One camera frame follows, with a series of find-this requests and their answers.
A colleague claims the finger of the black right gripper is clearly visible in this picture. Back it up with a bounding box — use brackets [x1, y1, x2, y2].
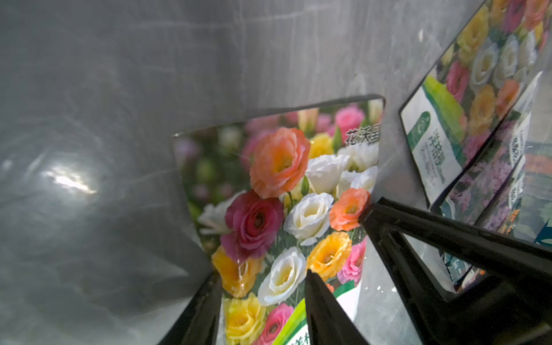
[361, 198, 551, 344]

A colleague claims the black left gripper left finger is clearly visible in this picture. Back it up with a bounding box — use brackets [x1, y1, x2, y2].
[158, 273, 222, 345]

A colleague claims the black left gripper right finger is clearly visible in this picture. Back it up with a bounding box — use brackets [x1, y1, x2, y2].
[305, 270, 369, 345]

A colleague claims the pink cosmos seed packet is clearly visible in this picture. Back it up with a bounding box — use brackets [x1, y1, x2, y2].
[456, 129, 552, 290]

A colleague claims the pink flowers seed packet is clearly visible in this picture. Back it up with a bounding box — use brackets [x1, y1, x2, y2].
[430, 70, 543, 285]

